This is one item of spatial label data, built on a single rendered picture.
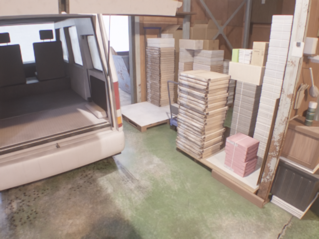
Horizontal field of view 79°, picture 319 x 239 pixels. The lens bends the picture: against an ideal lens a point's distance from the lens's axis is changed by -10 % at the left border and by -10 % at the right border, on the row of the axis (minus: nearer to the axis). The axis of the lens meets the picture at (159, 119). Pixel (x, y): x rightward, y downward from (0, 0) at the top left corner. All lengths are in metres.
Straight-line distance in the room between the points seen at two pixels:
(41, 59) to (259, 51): 3.21
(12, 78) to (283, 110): 3.71
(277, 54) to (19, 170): 2.71
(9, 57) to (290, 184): 4.03
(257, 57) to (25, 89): 3.42
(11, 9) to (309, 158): 2.19
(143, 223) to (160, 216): 0.18
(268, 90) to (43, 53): 3.33
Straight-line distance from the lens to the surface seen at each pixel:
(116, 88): 2.30
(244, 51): 2.65
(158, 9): 1.18
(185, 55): 4.38
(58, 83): 3.99
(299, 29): 1.89
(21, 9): 0.96
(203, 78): 2.39
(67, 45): 3.88
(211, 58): 4.18
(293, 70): 1.90
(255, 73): 2.55
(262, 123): 2.62
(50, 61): 3.95
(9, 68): 3.91
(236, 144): 2.43
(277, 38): 2.44
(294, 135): 2.09
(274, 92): 2.48
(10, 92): 3.95
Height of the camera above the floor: 1.57
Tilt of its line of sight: 23 degrees down
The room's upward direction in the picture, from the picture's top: straight up
